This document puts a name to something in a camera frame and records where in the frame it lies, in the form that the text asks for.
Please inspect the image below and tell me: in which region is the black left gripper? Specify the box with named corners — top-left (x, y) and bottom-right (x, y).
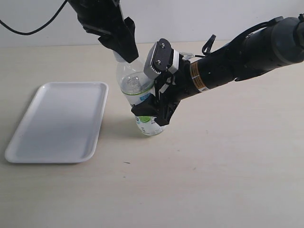
top-left (68, 0), bottom-right (139, 63)

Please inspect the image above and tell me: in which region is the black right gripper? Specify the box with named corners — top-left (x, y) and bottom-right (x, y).
top-left (131, 53), bottom-right (190, 126)

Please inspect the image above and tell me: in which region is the clear plastic drink bottle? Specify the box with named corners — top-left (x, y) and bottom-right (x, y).
top-left (114, 52), bottom-right (165, 136)

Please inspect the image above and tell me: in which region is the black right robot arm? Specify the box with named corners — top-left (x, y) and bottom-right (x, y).
top-left (131, 14), bottom-right (304, 126)

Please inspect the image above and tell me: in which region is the white rectangular tray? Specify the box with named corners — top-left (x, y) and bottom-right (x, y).
top-left (5, 82), bottom-right (108, 164)

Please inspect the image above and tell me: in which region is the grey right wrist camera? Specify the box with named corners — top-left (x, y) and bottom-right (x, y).
top-left (143, 38), bottom-right (183, 80)

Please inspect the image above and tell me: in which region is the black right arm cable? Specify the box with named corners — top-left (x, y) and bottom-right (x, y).
top-left (193, 34), bottom-right (217, 58)

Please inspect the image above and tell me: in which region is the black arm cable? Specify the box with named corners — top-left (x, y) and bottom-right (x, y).
top-left (193, 34), bottom-right (217, 58)
top-left (0, 0), bottom-right (69, 36)

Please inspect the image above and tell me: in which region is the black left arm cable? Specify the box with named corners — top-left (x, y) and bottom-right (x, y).
top-left (0, 0), bottom-right (69, 36)

